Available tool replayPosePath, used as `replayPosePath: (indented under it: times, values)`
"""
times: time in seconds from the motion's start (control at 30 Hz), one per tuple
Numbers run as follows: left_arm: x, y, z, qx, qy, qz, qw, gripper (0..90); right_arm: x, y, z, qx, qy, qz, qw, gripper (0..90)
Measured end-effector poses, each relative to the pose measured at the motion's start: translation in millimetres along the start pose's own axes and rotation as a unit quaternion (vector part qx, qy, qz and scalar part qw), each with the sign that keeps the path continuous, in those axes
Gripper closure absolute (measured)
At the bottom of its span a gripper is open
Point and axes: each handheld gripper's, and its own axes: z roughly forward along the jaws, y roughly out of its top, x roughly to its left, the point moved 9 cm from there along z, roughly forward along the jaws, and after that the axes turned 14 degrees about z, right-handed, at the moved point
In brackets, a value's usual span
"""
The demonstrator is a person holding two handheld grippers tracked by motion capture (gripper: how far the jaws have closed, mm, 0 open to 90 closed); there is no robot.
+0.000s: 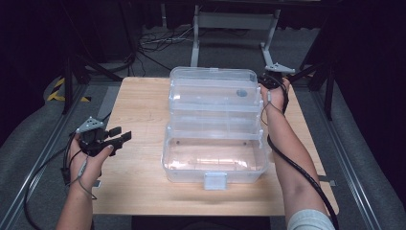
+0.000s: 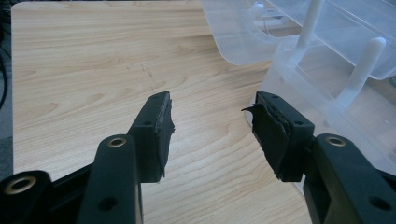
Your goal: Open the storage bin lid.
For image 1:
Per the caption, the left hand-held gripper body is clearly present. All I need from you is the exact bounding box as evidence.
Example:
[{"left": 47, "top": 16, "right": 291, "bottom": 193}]
[{"left": 76, "top": 116, "right": 111, "bottom": 157}]

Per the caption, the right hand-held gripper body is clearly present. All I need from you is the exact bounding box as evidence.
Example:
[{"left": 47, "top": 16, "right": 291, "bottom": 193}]
[{"left": 259, "top": 62, "right": 296, "bottom": 90}]

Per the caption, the clear plastic storage box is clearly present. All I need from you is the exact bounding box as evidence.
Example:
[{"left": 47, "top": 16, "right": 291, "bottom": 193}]
[{"left": 161, "top": 66, "right": 270, "bottom": 192}]

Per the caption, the person's right hand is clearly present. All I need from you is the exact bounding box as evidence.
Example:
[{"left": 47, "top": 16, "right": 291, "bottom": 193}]
[{"left": 259, "top": 78, "right": 291, "bottom": 111}]

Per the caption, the person's left hand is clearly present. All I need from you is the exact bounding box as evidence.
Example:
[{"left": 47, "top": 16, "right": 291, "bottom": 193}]
[{"left": 68, "top": 133, "right": 114, "bottom": 193}]

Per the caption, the black metal stand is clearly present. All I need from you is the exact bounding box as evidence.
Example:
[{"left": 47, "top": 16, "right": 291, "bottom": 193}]
[
  {"left": 283, "top": 61, "right": 336, "bottom": 121},
  {"left": 61, "top": 54, "right": 124, "bottom": 114}
]

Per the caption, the yellow black hazard tape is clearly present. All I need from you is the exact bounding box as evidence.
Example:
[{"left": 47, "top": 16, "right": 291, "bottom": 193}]
[{"left": 47, "top": 78, "right": 92, "bottom": 104}]

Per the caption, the person's dark clothing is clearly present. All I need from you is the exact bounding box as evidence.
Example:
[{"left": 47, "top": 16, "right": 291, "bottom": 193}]
[{"left": 131, "top": 215, "right": 272, "bottom": 230}]

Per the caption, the white sleeve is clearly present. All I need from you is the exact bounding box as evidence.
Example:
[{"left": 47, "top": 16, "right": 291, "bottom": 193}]
[{"left": 286, "top": 209, "right": 336, "bottom": 230}]

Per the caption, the grey right wrist cord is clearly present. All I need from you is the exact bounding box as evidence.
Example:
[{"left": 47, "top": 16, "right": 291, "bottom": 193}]
[{"left": 259, "top": 90, "right": 285, "bottom": 127}]

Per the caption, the grey wrist cord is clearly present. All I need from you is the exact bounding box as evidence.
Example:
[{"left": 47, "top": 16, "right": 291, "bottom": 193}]
[
  {"left": 65, "top": 157, "right": 97, "bottom": 200},
  {"left": 259, "top": 90, "right": 285, "bottom": 127}
]

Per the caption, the grey left wrist cord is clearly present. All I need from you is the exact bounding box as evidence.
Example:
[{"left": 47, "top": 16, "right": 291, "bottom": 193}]
[{"left": 65, "top": 157, "right": 97, "bottom": 200}]

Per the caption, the grey metal desk frame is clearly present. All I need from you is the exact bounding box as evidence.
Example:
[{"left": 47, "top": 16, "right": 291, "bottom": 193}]
[{"left": 190, "top": 4, "right": 282, "bottom": 70}]

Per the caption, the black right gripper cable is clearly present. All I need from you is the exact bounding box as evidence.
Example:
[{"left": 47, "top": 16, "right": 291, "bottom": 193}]
[{"left": 266, "top": 76, "right": 340, "bottom": 230}]

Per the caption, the bundle of floor cables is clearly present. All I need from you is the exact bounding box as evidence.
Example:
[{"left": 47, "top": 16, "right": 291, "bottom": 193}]
[{"left": 137, "top": 27, "right": 195, "bottom": 80}]

